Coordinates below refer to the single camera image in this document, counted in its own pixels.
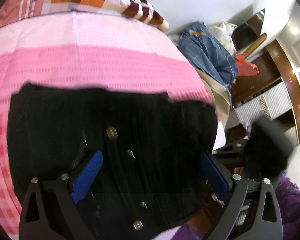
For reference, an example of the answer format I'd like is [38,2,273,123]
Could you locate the white floral cloth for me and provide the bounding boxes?
[208,22,237,56]

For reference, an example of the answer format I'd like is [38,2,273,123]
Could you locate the brown wooden cabinet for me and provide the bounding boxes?
[230,8,300,145]

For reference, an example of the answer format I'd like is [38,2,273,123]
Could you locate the pink bedsheet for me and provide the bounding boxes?
[0,12,212,239]

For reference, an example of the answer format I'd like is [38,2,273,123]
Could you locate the orange checked pillow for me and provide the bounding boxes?
[0,0,169,31]

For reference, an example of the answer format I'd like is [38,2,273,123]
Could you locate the white woven basket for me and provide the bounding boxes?
[235,81,299,146]

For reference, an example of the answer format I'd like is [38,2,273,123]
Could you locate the red plastic bag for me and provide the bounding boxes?
[234,53,259,76]

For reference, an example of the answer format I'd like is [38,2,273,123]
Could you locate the blue plaid cloth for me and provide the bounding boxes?
[178,22,238,87]

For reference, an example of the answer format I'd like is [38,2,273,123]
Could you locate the black pants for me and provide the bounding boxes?
[7,83,218,239]

